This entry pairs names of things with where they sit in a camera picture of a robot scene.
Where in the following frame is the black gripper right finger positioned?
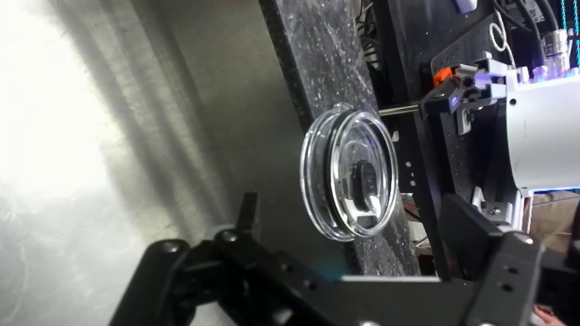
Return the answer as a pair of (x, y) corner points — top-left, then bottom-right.
(437, 192), (580, 326)

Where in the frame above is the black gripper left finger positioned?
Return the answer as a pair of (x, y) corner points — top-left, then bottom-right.
(107, 191), (341, 326)

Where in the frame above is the clear drinking glass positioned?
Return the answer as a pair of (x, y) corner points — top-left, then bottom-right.
(299, 102), (402, 245)

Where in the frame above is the black perforated mounting board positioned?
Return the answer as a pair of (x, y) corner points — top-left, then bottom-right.
(386, 60), (533, 279)

